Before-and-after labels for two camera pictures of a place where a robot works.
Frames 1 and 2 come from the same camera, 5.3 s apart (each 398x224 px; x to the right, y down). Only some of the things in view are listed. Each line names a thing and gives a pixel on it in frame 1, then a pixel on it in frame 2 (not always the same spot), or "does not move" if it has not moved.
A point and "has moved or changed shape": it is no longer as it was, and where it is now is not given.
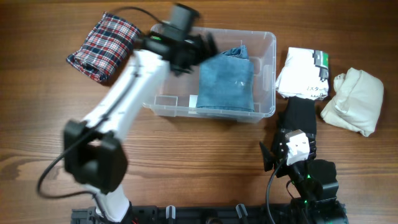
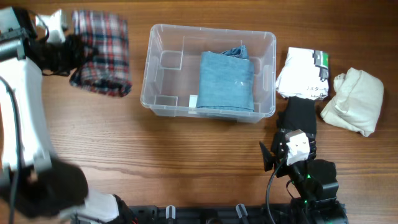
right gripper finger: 268,159 does not move
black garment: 300,114 does not move
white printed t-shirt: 305,74 does not move
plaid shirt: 106,48 has moved or changed shape
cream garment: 357,102 does not move
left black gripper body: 195,55 → 67,55
